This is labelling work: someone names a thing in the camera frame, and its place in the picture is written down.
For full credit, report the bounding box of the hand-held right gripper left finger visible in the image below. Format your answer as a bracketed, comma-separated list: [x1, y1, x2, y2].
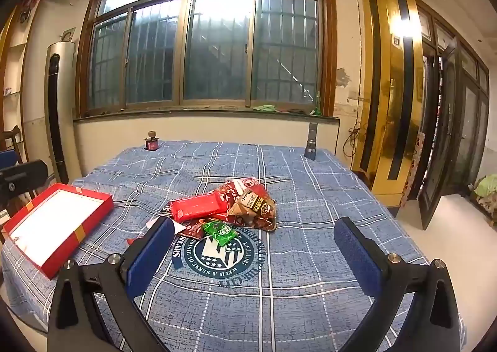
[47, 216, 175, 352]

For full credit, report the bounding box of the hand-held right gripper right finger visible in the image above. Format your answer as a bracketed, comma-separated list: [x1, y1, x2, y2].
[333, 216, 461, 352]

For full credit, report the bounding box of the red cardboard box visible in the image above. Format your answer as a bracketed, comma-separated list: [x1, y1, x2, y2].
[2, 182, 114, 280]

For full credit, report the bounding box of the dark purple snack packet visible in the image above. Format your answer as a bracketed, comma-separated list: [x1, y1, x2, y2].
[179, 218, 212, 240]

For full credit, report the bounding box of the plain red snack packet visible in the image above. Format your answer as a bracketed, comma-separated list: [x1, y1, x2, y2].
[170, 190, 230, 222]

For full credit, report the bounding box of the green candy packet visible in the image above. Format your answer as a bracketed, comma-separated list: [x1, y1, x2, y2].
[203, 220, 238, 247]

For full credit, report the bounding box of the red floral snack packet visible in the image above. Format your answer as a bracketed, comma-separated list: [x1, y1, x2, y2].
[215, 177, 269, 205]

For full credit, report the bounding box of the brown gold snack packet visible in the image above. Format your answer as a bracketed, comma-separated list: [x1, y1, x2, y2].
[227, 187, 278, 228]

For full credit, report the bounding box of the wooden chair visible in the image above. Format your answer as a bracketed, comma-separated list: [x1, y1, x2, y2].
[0, 125, 30, 199]

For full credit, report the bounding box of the blue plaid blanket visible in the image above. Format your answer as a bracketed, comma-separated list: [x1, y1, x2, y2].
[0, 141, 467, 352]

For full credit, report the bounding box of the standing air conditioner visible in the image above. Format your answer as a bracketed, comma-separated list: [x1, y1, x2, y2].
[43, 41, 82, 185]

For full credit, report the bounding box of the grey flashlight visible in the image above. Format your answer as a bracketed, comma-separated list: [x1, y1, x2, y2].
[304, 123, 320, 160]

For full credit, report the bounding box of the dark glass door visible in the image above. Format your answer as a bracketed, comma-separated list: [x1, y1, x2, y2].
[417, 41, 490, 230]

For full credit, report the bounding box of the green plastic bag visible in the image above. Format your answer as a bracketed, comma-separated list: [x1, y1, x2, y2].
[472, 175, 497, 197]

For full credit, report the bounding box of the gold door panel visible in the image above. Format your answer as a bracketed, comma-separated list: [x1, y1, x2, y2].
[351, 0, 425, 207]

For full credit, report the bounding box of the brown framed window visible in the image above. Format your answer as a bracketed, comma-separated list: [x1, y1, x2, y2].
[75, 0, 338, 117]

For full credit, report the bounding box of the wooden wall shelf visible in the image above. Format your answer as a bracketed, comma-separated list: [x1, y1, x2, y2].
[0, 0, 30, 135]

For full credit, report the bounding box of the hanging wall cable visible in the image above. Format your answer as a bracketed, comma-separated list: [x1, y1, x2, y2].
[344, 121, 363, 160]

